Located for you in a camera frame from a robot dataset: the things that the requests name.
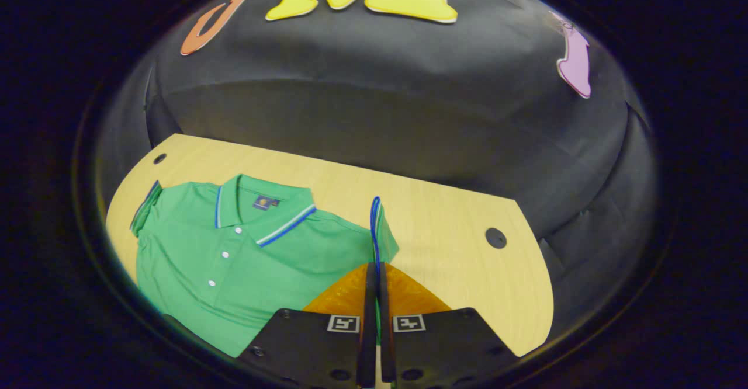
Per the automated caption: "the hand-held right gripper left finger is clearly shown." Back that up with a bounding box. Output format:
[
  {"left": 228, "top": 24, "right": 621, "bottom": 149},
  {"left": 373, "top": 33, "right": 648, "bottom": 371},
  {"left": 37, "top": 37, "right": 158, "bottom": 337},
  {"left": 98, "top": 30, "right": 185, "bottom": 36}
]
[{"left": 237, "top": 262, "right": 378, "bottom": 389}]

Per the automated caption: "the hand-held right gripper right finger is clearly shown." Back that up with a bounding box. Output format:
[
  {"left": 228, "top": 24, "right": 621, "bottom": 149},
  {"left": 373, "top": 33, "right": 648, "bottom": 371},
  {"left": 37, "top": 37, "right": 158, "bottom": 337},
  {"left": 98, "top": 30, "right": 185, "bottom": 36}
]
[{"left": 379, "top": 262, "right": 520, "bottom": 389}]

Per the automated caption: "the green T-shirt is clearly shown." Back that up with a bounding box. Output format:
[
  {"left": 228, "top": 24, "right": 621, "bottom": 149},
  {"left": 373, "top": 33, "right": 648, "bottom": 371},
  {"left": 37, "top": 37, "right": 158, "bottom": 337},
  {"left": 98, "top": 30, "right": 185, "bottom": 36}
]
[{"left": 130, "top": 173, "right": 400, "bottom": 359}]

